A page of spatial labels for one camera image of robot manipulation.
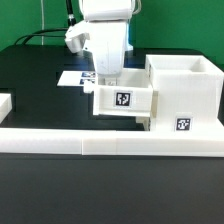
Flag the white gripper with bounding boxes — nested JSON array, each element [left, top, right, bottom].
[[89, 20, 127, 86]]

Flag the white drawer box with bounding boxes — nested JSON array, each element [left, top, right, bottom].
[[135, 117, 151, 131], [83, 68, 153, 117]]

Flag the white drawer cabinet housing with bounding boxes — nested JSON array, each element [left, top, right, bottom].
[[145, 55, 224, 132]]

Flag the white front drawer box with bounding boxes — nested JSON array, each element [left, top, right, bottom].
[[135, 117, 151, 131]]

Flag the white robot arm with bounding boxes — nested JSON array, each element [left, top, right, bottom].
[[65, 0, 141, 84]]

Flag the white fiducial marker sheet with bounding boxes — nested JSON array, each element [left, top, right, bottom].
[[57, 71, 96, 86]]

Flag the white U-shaped border fence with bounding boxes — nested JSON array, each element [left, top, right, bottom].
[[0, 93, 224, 157]]

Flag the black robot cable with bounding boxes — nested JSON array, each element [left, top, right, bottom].
[[13, 0, 83, 46]]

